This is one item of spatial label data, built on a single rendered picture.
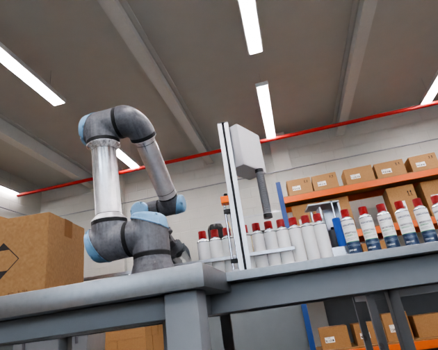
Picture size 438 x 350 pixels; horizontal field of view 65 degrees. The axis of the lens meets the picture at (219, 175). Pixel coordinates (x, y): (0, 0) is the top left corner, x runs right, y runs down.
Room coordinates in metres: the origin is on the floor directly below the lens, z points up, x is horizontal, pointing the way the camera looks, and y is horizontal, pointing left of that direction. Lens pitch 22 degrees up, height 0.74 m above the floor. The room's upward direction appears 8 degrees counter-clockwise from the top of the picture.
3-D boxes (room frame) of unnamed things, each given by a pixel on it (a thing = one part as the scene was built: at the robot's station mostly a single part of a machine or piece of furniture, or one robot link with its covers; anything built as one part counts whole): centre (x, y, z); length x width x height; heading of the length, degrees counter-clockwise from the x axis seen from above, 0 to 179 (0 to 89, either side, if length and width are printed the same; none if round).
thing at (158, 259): (1.08, 0.24, 0.90); 0.15 x 0.15 x 0.10
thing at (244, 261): (1.29, -0.05, 1.16); 0.04 x 0.04 x 0.67; 88
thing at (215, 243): (1.45, 0.05, 0.98); 0.05 x 0.05 x 0.20
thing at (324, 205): (1.52, -0.44, 1.14); 0.14 x 0.11 x 0.01; 88
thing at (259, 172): (1.33, -0.17, 1.18); 0.04 x 0.04 x 0.21
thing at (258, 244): (1.44, -0.12, 0.98); 0.05 x 0.05 x 0.20
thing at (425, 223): (1.41, -0.80, 0.98); 0.05 x 0.05 x 0.20
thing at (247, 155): (1.35, -0.11, 1.38); 0.17 x 0.10 x 0.19; 143
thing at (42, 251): (1.15, 0.69, 0.99); 0.30 x 0.24 x 0.27; 87
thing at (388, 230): (1.41, -0.65, 0.98); 0.05 x 0.05 x 0.20
